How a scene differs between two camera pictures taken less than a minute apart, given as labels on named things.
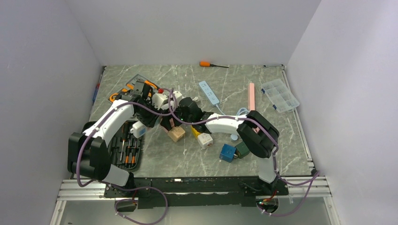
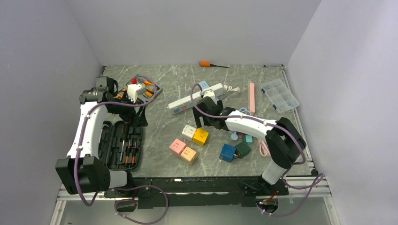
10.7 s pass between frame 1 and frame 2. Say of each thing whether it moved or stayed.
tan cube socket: moved
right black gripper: moved
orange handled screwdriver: stayed
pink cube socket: moved
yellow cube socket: moved
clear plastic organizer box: stayed
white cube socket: moved
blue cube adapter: stayed
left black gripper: moved
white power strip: moved
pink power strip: stayed
